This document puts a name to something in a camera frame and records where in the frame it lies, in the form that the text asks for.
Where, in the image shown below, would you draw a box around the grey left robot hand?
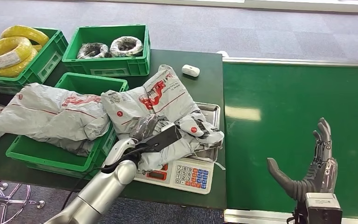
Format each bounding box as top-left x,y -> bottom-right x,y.
129,114 -> 171,141

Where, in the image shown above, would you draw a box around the white electronic weighing scale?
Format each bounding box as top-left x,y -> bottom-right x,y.
134,102 -> 221,196

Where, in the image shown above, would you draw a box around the yellow wire coil white label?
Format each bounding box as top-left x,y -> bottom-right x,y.
0,36 -> 34,70

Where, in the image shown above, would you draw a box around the torn grey mailer package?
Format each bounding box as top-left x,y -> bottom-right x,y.
101,64 -> 226,173

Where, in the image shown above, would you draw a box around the green conveyor belt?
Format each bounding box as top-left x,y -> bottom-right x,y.
221,51 -> 358,224

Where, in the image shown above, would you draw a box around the grey wrapped wire coil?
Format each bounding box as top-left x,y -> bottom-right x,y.
109,36 -> 144,58
76,42 -> 110,60

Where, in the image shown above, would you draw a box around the grey mailer package red print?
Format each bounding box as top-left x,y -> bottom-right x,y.
0,82 -> 111,157

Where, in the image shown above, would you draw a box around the chrome chair base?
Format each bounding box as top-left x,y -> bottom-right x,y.
0,180 -> 46,224

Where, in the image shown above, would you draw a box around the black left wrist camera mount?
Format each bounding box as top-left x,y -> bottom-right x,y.
135,124 -> 183,153

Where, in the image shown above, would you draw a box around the small white plastic case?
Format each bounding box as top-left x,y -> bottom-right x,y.
181,64 -> 201,78

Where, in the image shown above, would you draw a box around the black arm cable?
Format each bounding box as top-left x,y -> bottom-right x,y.
60,144 -> 156,211

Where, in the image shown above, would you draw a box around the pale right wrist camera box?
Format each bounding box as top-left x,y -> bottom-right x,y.
303,192 -> 344,224

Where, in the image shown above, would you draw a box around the green plastic bin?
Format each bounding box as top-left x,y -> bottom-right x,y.
5,72 -> 130,180
62,24 -> 151,77
0,27 -> 69,95

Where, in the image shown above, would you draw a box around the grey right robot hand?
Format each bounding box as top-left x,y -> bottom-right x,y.
267,117 -> 339,202

